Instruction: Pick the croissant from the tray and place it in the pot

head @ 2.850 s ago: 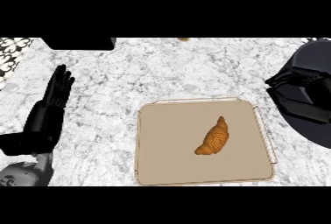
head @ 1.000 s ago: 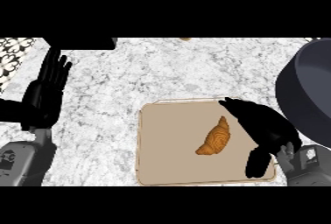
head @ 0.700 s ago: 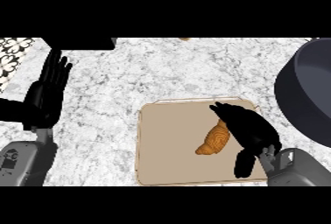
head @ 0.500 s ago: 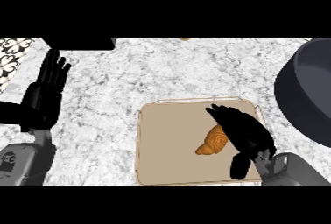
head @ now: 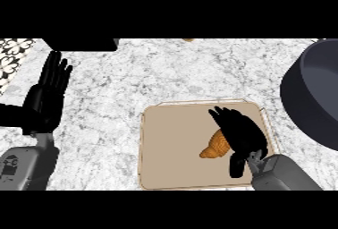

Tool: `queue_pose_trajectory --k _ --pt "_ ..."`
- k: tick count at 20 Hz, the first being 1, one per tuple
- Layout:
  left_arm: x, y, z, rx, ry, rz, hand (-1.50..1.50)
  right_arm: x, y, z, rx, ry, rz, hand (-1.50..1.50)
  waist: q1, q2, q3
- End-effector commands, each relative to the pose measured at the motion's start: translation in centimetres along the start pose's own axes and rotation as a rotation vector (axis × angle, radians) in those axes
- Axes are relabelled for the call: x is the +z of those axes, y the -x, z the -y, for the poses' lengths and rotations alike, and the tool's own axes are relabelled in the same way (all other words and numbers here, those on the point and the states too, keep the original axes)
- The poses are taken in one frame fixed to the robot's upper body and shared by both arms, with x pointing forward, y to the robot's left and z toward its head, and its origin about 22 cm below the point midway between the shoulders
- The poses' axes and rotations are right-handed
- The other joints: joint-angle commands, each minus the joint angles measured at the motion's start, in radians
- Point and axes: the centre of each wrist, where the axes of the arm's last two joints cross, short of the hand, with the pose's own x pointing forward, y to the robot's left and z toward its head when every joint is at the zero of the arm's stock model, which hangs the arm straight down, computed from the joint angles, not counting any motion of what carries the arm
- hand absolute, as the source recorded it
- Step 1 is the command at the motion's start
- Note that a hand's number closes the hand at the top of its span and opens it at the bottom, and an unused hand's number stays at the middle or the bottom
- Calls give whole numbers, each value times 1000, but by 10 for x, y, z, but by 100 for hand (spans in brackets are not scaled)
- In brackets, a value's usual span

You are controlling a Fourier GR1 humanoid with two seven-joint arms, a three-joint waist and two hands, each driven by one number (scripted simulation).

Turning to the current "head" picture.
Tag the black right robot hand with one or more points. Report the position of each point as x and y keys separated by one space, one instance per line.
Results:
x=242 y=131

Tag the beige square tray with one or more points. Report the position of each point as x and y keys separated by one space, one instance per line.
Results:
x=175 y=146

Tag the golden brown croissant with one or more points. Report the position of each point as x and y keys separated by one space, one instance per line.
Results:
x=214 y=146

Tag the black flat appliance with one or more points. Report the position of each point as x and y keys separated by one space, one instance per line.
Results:
x=81 y=44

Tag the patterned black and white tile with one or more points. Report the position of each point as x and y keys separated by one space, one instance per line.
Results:
x=11 y=59

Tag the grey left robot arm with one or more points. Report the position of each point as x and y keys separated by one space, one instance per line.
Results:
x=26 y=167

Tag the small brown object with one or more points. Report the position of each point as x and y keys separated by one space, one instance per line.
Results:
x=187 y=39

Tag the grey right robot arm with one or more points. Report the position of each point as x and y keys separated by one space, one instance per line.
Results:
x=279 y=173

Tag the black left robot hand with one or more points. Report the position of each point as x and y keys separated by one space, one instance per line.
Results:
x=42 y=98

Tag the dark grey pot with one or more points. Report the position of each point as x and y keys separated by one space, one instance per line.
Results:
x=314 y=92

